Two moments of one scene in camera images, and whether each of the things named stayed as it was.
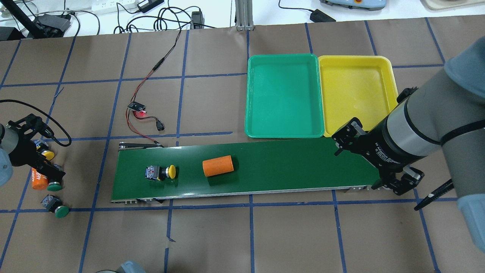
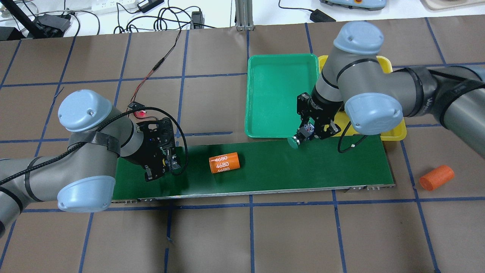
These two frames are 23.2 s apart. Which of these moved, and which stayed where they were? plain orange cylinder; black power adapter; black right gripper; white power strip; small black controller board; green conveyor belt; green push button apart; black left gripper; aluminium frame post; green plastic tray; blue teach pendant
Moved: green push button apart; black right gripper; plain orange cylinder; black left gripper
Stayed: blue teach pendant; small black controller board; green conveyor belt; green plastic tray; aluminium frame post; black power adapter; white power strip
